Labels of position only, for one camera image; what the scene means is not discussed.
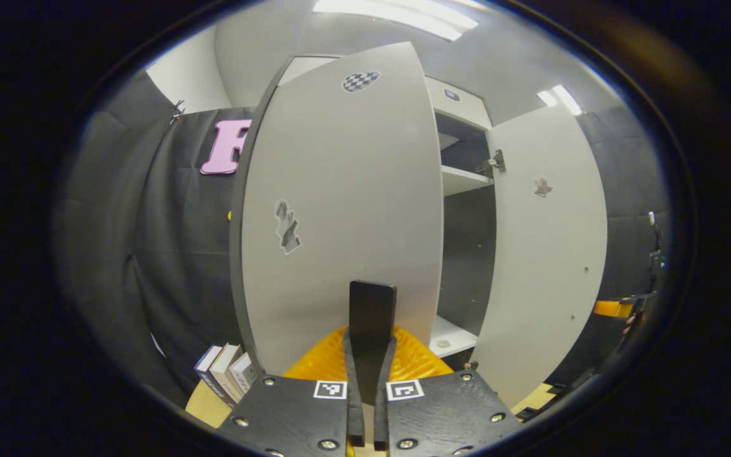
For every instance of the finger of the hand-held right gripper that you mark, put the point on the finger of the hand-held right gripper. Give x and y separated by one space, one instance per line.
612 308

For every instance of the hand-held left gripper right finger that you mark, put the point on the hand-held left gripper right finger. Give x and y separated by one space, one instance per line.
382 419

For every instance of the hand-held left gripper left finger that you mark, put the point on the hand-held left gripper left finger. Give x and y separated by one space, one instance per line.
355 419

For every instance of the grey cabinet door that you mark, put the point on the grey cabinet door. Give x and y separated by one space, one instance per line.
543 266
340 190

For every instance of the grey double-door shoe cabinet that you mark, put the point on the grey double-door shoe cabinet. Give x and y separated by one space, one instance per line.
467 254

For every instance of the metal door hinge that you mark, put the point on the metal door hinge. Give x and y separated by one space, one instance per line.
492 163

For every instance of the white cabinet shelf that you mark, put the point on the white cabinet shelf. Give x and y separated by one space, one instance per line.
464 181

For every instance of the white book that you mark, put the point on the white book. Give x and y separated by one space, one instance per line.
243 374

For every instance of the small ceiling light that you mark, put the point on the small ceiling light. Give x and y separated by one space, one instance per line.
559 99

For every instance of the black backdrop cloth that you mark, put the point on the black backdrop cloth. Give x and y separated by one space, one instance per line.
169 254

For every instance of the metal cloth clip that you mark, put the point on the metal cloth clip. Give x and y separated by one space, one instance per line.
177 112

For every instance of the large ceiling light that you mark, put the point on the large ceiling light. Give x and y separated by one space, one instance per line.
403 16

